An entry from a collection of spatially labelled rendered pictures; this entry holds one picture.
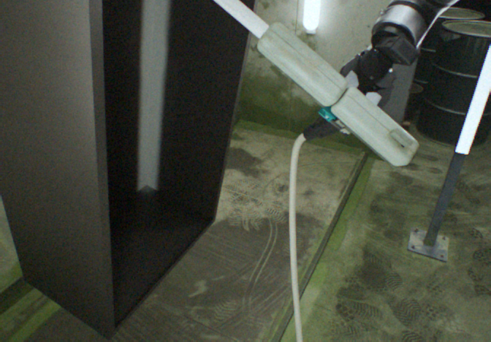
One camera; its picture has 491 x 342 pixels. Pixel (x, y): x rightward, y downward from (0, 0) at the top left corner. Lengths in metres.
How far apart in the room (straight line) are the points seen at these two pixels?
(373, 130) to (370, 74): 0.12
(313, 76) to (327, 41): 2.16
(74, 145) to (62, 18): 0.23
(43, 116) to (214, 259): 1.35
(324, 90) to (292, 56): 0.07
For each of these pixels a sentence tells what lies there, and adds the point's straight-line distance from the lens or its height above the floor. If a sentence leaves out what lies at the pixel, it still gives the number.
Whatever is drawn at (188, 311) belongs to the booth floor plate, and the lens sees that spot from 1.78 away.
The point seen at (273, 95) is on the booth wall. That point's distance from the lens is 3.02.
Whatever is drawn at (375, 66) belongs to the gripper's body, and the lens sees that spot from 0.70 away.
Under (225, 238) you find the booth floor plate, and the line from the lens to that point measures 2.07.
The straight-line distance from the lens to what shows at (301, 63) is 0.59.
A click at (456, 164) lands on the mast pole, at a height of 0.54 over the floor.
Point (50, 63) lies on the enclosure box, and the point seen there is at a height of 1.28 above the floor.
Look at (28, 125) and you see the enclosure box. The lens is 0.85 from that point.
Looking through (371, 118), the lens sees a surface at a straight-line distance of 0.62.
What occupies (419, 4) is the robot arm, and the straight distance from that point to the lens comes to 0.79.
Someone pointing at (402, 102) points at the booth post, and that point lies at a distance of 2.77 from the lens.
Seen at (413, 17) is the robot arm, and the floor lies 1.33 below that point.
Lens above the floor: 1.46
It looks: 31 degrees down
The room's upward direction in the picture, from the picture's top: straight up
